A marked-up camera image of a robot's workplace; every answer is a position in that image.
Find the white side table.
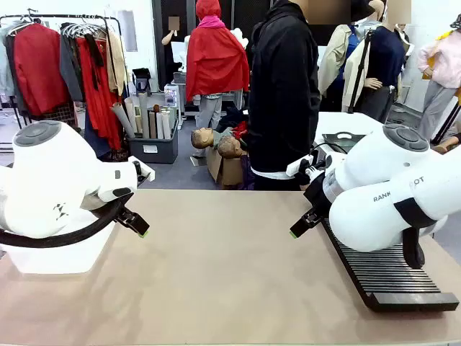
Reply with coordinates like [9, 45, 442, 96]
[313, 111, 383, 154]

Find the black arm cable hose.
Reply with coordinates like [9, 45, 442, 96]
[393, 197, 448, 270]
[0, 192, 135, 249]

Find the mannequin in pink jacket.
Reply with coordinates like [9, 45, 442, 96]
[417, 14, 461, 141]

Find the brown paper roll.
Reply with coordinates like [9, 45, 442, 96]
[148, 104, 160, 140]

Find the person in black jacket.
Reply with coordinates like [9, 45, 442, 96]
[246, 0, 321, 191]

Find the black hanging scarf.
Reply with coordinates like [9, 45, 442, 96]
[84, 34, 105, 91]

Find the gray hanging jacket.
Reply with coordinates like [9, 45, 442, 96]
[59, 32, 84, 102]

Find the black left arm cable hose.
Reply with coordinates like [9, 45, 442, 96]
[0, 192, 135, 249]

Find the beige hanging garment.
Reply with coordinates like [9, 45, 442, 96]
[106, 30, 127, 97]

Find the tall gray paper roll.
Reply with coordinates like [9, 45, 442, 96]
[138, 92, 151, 140]

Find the black slanted tripod leg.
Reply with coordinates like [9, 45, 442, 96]
[430, 104, 461, 145]

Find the mannequin in red cape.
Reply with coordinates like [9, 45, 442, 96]
[185, 0, 251, 159]

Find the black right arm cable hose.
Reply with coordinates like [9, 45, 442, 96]
[393, 197, 448, 270]

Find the red hanging coat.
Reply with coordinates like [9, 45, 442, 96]
[14, 23, 70, 117]

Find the red hanging dress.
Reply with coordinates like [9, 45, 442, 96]
[77, 35, 122, 151]

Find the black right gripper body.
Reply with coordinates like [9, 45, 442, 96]
[304, 176, 331, 217]

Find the black metal clothes rack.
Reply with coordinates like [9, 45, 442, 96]
[0, 9, 127, 129]

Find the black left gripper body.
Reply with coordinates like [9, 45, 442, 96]
[113, 205, 133, 223]

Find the bystander in black clothes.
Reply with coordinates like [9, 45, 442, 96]
[161, 16, 188, 75]

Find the mannequin in beige coat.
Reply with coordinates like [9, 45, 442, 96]
[318, 0, 372, 112]

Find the clear plastic storage box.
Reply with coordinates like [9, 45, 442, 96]
[5, 212, 116, 275]

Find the black bucket hat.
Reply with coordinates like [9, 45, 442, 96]
[351, 0, 376, 22]

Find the gray storage bin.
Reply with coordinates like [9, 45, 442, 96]
[125, 118, 179, 165]

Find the mannequin in navy sweater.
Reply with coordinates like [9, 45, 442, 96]
[359, 0, 411, 123]

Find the black slotted PCB rack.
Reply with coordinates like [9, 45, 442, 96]
[320, 216, 460, 313]

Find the brown-haired mannequin head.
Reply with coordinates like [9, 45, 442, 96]
[218, 136, 243, 159]
[190, 128, 221, 151]

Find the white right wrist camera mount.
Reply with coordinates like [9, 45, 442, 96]
[286, 155, 314, 177]

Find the beige paper roll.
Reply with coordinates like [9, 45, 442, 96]
[124, 96, 140, 135]

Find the cardboard box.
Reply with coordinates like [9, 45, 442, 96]
[207, 146, 249, 189]

